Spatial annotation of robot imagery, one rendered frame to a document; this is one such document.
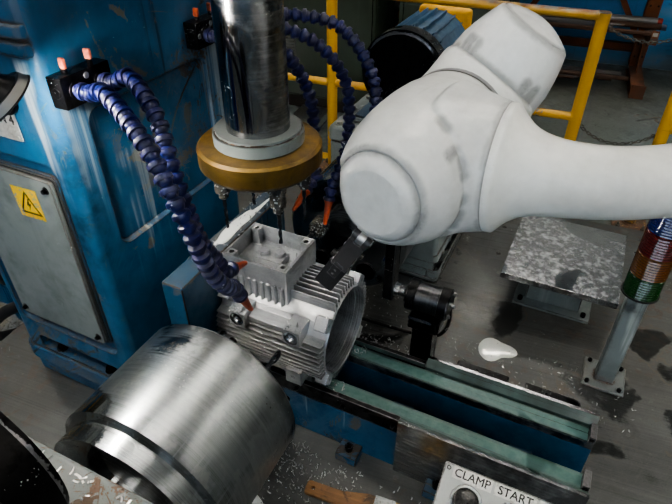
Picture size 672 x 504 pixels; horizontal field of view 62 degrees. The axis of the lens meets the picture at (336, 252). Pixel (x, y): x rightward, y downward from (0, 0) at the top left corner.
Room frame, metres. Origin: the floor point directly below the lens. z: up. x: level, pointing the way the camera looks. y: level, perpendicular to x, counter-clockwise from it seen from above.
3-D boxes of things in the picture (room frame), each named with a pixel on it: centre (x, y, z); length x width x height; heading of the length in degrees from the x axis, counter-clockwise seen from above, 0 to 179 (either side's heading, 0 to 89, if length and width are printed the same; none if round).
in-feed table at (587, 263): (1.02, -0.53, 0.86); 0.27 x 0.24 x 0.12; 154
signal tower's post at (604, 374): (0.75, -0.54, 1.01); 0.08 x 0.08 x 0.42; 64
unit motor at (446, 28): (1.28, -0.23, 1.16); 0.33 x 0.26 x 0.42; 154
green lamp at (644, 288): (0.75, -0.54, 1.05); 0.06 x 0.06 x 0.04
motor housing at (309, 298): (0.72, 0.07, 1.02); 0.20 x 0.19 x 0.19; 64
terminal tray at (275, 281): (0.74, 0.11, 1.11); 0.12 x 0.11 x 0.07; 64
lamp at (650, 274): (0.75, -0.54, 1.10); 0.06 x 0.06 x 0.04
